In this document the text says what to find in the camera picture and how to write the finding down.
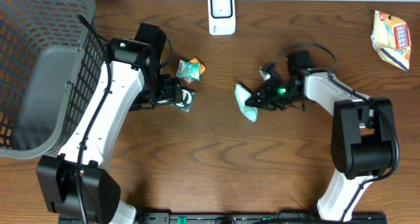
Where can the small teal packet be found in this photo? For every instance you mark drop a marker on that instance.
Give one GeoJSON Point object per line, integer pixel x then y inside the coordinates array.
{"type": "Point", "coordinates": [188, 70]}

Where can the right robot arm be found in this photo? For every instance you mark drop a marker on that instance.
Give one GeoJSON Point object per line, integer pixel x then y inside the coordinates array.
{"type": "Point", "coordinates": [364, 145]}

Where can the white barcode scanner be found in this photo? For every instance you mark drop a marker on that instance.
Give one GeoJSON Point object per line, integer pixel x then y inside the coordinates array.
{"type": "Point", "coordinates": [222, 17]}

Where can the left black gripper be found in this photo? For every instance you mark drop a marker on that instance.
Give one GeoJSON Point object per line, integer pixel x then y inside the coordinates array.
{"type": "Point", "coordinates": [169, 90]}

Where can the yellow snack bag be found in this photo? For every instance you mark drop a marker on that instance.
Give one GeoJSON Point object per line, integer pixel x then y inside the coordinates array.
{"type": "Point", "coordinates": [391, 40]}

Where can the small orange box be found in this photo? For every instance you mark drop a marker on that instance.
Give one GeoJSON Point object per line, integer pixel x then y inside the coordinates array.
{"type": "Point", "coordinates": [195, 60]}

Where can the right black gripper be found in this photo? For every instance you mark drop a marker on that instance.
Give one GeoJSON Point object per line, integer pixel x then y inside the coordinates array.
{"type": "Point", "coordinates": [266, 99]}

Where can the teal wet wipes pack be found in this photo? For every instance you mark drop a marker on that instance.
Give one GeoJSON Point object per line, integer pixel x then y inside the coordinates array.
{"type": "Point", "coordinates": [242, 94]}

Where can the grey plastic shopping basket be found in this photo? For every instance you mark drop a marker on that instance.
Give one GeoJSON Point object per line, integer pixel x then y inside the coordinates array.
{"type": "Point", "coordinates": [50, 67]}

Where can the dark green round-logo packet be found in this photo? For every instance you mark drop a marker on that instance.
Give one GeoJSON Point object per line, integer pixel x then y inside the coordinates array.
{"type": "Point", "coordinates": [188, 97]}

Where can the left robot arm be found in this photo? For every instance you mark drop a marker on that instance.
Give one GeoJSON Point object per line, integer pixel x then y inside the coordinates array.
{"type": "Point", "coordinates": [77, 183]}

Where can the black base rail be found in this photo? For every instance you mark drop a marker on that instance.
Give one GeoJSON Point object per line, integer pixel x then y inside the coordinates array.
{"type": "Point", "coordinates": [282, 217]}

